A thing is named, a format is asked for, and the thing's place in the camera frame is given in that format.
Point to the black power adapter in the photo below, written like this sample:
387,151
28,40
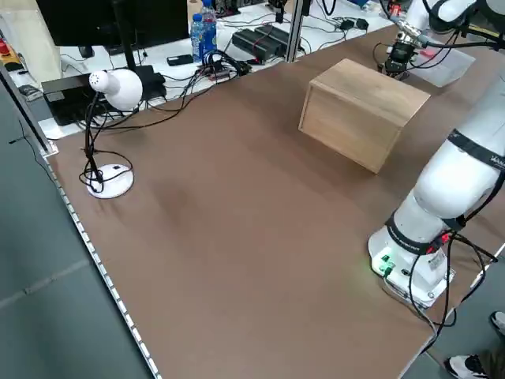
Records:
361,23

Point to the clear plastic box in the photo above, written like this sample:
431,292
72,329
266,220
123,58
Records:
450,67

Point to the beige control box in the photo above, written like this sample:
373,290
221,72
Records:
31,43

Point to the orange black hand tool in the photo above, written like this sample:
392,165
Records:
393,8

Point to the white desk lamp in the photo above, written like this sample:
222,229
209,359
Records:
118,88

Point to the black power supply unit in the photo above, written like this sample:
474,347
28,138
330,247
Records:
276,33
256,45

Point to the black desktop box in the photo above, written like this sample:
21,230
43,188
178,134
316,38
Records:
67,98

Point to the red bag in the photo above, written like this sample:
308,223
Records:
425,52

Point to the dark grey power adapter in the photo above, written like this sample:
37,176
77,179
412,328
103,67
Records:
346,24

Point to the aluminium frame rail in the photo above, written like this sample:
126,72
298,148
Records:
47,147

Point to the black smartphone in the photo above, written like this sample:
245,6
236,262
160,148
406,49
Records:
179,60

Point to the wooden drawer cabinet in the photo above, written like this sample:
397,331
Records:
355,114

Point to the black computer monitor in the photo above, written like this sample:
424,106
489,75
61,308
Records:
118,19

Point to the aluminium frame post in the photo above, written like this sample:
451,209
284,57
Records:
298,27

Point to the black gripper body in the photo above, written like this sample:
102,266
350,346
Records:
402,52

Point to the red emergency stop button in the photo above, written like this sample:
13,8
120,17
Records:
4,47

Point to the blue drink bottle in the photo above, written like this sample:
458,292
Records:
197,35
209,27

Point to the person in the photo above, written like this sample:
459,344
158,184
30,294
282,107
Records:
465,365

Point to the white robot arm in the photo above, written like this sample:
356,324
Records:
453,177

